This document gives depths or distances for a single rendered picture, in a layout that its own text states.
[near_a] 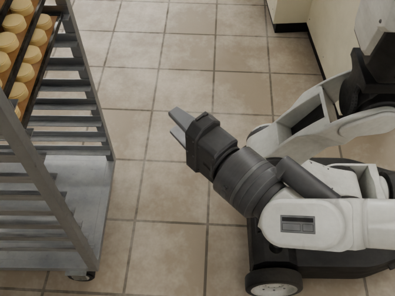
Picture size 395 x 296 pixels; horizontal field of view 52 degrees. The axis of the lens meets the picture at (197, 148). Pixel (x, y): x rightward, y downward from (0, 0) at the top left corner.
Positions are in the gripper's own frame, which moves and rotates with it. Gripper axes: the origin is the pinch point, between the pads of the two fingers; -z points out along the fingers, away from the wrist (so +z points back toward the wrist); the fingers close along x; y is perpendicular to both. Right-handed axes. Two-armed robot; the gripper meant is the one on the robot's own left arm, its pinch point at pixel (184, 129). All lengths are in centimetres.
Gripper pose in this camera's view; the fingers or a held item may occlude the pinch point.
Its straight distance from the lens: 68.4
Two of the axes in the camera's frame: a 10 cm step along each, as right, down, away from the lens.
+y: -7.2, 5.6, -4.1
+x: 0.0, -5.9, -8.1
